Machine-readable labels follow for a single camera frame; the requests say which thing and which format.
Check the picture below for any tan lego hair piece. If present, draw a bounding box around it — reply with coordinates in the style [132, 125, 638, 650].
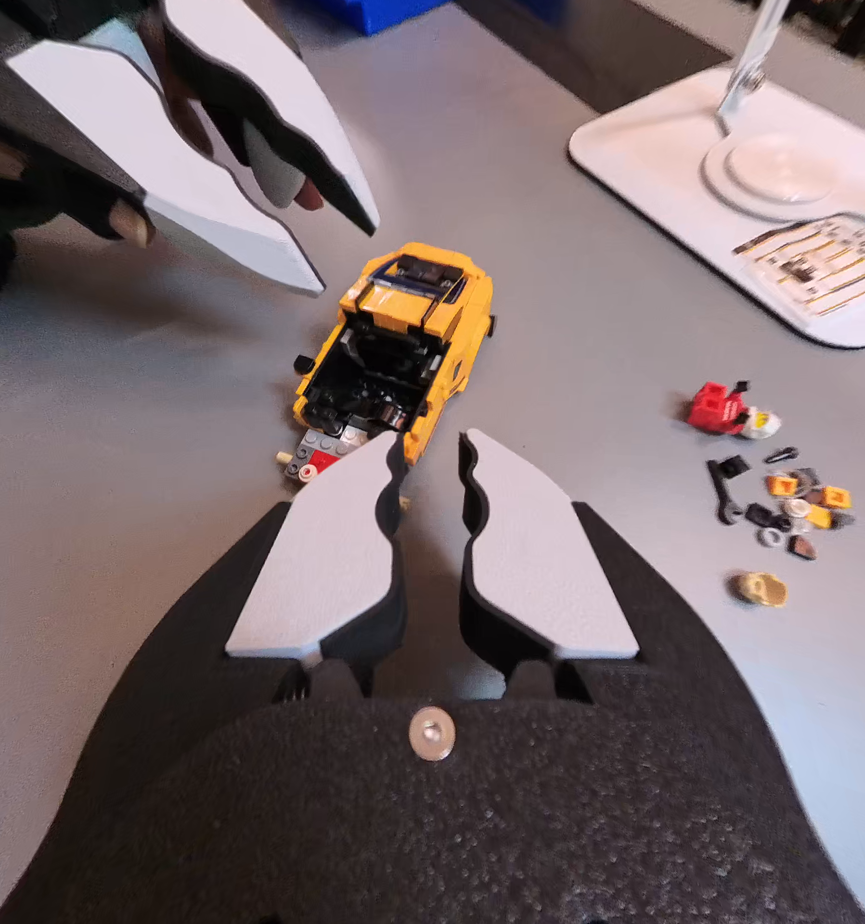
[728, 570, 789, 609]

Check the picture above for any person's left hand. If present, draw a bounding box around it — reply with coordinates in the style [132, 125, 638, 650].
[0, 126, 157, 334]

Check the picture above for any blue plastic bin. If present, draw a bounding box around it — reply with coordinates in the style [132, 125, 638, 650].
[310, 0, 451, 37]

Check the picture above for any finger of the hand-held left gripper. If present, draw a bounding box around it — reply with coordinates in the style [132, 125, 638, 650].
[5, 38, 328, 299]
[136, 0, 381, 239]

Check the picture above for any sticker sheet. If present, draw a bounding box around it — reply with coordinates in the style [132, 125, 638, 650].
[732, 215, 865, 319]

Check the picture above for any pile of small lego pieces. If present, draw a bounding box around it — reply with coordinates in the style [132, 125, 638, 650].
[705, 446, 855, 563]

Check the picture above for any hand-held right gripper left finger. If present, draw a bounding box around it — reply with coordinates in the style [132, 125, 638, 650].
[224, 430, 411, 697]

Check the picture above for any white book stand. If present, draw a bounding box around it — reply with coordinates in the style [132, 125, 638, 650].
[568, 0, 865, 349]

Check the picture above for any red lego minifigure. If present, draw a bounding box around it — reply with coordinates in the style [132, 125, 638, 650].
[685, 380, 782, 440]

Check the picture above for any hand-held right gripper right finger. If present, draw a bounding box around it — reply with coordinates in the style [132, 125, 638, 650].
[457, 427, 643, 699]

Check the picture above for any yellow lego car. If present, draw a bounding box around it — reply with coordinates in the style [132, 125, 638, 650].
[277, 242, 498, 486]

